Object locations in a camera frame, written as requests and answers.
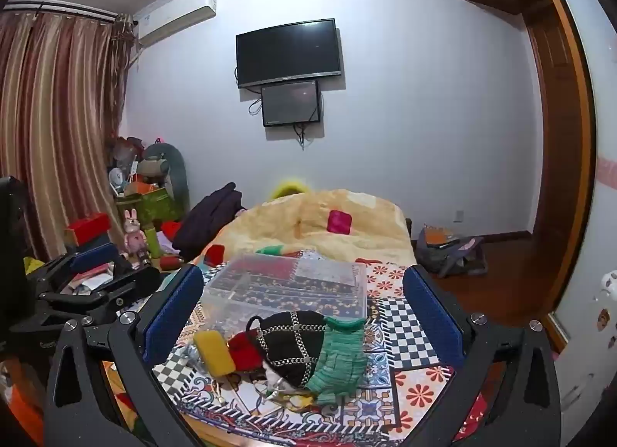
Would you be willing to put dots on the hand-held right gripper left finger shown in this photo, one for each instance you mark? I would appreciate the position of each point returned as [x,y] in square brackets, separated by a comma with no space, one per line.
[171,317]

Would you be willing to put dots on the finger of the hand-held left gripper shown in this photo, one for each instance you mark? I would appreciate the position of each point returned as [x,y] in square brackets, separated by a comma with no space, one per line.
[96,256]
[130,283]

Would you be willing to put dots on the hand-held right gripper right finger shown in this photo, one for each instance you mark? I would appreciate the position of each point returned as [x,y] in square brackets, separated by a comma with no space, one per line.
[431,319]

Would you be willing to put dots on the yellow pouch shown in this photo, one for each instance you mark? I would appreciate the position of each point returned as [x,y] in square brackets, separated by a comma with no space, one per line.
[214,353]

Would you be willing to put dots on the red knit cloth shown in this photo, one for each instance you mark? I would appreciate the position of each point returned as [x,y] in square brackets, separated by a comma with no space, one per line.
[246,353]

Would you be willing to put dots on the green knitted pouch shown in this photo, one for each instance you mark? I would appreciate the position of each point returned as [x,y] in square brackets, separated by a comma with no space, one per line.
[340,360]

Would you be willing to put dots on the clear plastic storage box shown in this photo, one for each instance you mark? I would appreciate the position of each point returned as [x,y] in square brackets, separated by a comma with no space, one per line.
[289,292]

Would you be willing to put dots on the small red soft block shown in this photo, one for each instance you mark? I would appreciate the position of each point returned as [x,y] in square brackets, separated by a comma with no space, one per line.
[214,254]

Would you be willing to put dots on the red box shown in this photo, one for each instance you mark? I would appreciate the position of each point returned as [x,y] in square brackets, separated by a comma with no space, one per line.
[89,227]

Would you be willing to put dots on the silver crinkled wrapper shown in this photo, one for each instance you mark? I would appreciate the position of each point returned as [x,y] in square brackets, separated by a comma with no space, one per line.
[188,354]

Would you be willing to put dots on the pink rabbit toy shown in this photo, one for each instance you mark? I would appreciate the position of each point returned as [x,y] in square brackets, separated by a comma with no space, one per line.
[134,235]

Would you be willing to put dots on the green cylinder bottle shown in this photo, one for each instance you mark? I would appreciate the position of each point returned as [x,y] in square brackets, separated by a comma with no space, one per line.
[154,244]

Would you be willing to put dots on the grey bag with orange lining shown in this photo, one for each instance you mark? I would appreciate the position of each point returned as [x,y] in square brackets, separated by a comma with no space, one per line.
[446,249]

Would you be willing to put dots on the green patterned box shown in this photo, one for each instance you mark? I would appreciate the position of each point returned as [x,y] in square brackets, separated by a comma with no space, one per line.
[154,203]

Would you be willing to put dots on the small white fan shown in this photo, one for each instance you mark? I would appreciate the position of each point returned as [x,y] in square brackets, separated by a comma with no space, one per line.
[117,180]

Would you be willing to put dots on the black jacket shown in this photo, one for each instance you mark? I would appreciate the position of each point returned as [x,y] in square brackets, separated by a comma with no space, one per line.
[207,220]

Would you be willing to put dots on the striped brown curtain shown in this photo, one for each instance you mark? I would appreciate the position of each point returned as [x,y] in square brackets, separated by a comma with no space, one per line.
[58,129]

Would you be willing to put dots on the small green knit cloth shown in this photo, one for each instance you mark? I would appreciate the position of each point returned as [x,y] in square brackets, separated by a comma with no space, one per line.
[270,250]

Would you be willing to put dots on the red square pouch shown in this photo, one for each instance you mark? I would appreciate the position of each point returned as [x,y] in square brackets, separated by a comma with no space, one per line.
[339,222]

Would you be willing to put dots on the white and yellow cloth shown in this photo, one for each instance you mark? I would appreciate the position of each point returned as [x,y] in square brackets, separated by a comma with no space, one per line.
[289,396]

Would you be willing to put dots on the yellow fleece blanket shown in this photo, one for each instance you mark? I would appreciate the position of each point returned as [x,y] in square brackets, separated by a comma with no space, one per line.
[299,220]

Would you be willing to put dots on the yellow-green fuzzy plush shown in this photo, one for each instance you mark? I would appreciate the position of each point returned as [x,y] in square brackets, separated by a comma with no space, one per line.
[284,189]

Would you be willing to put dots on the white air conditioner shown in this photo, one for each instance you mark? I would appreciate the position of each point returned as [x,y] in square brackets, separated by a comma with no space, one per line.
[176,18]

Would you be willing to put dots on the white door with stickers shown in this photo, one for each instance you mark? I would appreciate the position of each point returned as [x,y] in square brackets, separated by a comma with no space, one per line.
[605,90]

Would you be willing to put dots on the white wall socket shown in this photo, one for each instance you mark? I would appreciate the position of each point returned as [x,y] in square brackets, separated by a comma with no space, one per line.
[459,215]

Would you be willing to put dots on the wooden door frame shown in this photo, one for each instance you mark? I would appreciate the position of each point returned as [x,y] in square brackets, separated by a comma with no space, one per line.
[573,162]

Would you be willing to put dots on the curtain rail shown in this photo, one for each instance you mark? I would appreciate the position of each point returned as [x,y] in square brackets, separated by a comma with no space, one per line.
[62,9]

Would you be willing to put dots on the small black wall monitor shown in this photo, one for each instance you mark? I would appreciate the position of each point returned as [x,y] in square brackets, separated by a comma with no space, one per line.
[290,103]

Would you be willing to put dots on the large black wall television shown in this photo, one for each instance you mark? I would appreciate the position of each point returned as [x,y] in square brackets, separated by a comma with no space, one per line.
[289,52]

